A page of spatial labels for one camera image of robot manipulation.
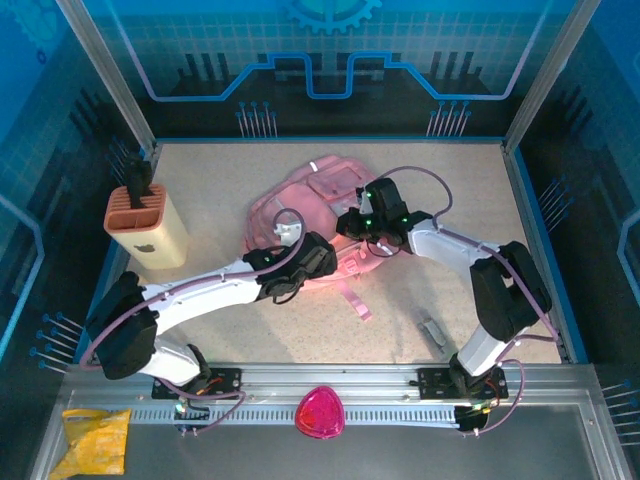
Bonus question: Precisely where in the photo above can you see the pink school backpack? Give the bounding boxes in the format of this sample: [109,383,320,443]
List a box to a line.
[242,154,396,321]

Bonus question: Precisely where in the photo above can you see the yellow plastic bag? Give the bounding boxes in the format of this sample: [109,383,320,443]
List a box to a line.
[48,407,134,477]

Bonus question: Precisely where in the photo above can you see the small grey metal clip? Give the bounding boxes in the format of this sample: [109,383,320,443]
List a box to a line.
[417,317,448,355]

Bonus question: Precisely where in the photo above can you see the aluminium front platform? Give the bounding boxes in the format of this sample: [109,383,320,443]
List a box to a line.
[29,362,634,480]

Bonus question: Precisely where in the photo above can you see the beige holder orange slotted top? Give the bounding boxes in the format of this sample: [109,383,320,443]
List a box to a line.
[103,183,189,271]

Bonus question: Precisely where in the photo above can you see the pink rounded triangular button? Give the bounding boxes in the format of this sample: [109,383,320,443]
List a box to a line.
[293,384,346,441]

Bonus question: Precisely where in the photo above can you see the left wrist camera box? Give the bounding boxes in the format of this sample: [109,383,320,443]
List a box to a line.
[273,221,305,247]

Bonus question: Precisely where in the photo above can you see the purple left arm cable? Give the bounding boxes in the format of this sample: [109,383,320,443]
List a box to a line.
[79,208,306,437]

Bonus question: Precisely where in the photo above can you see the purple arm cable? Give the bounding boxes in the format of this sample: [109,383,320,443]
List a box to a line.
[79,208,306,437]
[372,166,561,437]

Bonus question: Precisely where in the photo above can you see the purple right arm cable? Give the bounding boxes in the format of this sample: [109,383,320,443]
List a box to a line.
[372,166,561,437]

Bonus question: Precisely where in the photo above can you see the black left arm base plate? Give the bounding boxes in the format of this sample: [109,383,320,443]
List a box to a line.
[151,367,244,401]

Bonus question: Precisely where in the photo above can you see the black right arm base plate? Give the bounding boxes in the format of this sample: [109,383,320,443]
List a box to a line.
[417,367,509,401]

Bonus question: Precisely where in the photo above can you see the slotted grey cable duct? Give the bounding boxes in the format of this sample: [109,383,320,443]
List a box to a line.
[130,407,461,426]

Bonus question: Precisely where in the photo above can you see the black tool handles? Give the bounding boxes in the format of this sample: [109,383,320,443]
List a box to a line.
[123,152,154,210]

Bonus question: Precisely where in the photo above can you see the aluminium frame post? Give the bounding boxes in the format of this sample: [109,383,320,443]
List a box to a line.
[502,0,604,156]
[53,0,160,156]

